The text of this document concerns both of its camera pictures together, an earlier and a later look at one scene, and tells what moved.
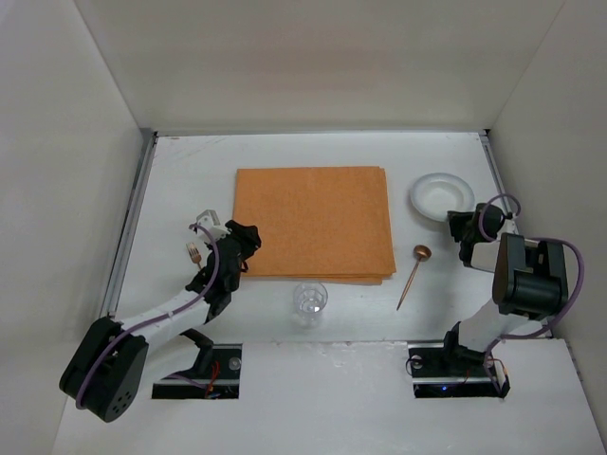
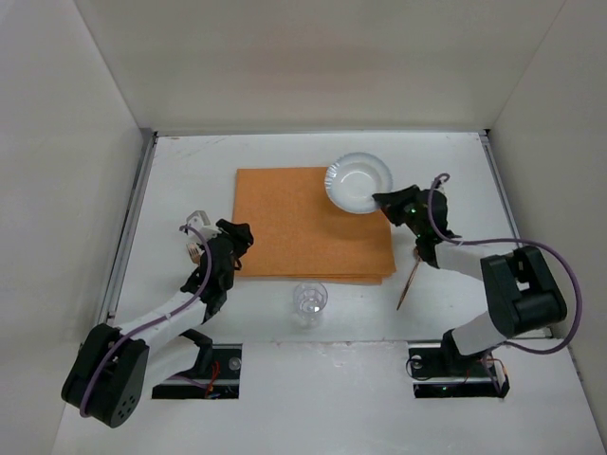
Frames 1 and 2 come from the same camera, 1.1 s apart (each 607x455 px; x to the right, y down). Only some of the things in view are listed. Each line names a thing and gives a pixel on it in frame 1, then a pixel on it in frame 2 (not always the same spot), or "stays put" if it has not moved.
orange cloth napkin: (327, 224) stays put
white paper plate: (433, 195) to (353, 178)
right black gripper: (464, 227) to (400, 209)
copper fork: (194, 253) stays put
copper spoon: (422, 253) stays put
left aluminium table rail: (109, 299) stays put
